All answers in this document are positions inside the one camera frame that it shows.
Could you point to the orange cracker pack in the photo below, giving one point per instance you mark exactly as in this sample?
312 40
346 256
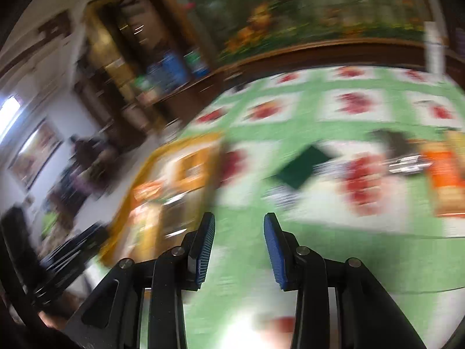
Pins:
447 178

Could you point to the dark foil packet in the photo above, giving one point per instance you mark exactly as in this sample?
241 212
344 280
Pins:
392 140

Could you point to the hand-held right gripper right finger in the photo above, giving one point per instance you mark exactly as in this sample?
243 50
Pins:
276 251

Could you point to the white plastic bottle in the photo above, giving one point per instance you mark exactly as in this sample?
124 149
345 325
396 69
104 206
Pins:
434 51

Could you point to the yellow tray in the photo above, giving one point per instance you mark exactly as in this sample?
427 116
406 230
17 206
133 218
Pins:
145 161

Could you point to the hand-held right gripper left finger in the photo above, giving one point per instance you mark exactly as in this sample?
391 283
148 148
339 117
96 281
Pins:
203 251

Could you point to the silver foil packet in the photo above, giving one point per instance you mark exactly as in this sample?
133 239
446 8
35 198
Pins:
407 163

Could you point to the gold pillar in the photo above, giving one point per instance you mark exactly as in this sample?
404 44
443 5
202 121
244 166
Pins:
100 49

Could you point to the framed wall picture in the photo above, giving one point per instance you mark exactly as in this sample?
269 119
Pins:
34 152

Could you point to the white and blue candy packet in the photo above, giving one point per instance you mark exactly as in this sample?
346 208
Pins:
283 196
330 170

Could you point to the glass flower display case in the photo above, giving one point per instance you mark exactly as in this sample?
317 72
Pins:
290 7

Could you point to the wooden cabinet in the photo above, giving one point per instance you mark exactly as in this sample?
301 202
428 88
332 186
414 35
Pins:
181 105

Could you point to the dark green packet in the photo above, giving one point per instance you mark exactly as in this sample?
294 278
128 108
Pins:
301 169

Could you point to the green checked fruit tablecloth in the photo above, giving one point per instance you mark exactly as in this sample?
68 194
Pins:
327 127

